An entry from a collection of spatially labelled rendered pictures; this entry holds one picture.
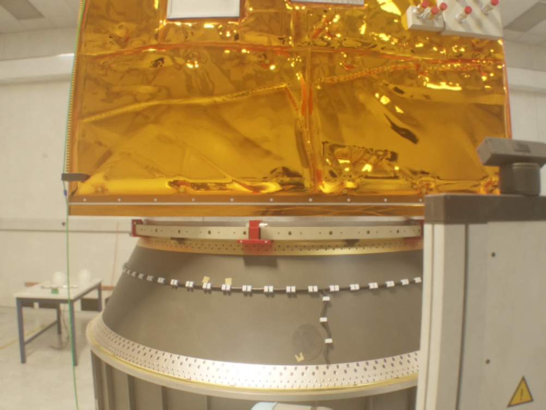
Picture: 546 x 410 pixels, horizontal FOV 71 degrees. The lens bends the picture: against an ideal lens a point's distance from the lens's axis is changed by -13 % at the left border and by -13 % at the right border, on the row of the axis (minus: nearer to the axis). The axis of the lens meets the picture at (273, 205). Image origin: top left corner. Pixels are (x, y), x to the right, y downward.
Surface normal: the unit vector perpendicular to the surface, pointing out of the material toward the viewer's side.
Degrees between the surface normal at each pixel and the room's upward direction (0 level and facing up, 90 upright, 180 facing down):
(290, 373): 43
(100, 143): 102
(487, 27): 90
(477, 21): 90
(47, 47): 90
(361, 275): 62
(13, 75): 90
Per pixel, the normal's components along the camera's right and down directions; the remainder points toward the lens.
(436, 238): -0.99, 0.00
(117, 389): -0.69, -0.02
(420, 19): 0.04, -0.03
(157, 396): -0.47, -0.03
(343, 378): 0.10, -0.75
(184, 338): -0.37, -0.49
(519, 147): 0.15, -0.51
